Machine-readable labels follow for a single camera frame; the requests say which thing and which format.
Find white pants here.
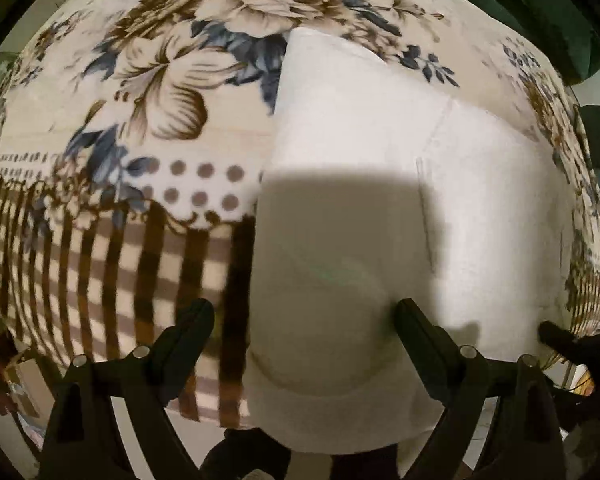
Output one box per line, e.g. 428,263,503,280
244,28,572,455

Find cardboard box on floor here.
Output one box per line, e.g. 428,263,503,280
0,349,58,426

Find floral checkered bed blanket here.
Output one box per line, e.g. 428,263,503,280
0,0,600,428

